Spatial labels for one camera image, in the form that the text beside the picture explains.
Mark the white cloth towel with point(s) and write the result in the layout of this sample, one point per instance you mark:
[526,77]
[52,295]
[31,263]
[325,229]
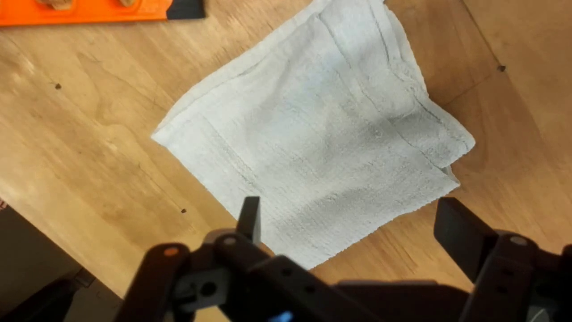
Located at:
[322,131]

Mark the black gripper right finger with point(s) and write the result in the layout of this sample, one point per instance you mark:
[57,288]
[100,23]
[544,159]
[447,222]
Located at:
[461,229]

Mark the orange utility tool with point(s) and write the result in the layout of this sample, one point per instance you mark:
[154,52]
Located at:
[89,11]

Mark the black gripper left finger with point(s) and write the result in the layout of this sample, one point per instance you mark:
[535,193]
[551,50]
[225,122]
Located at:
[250,217]

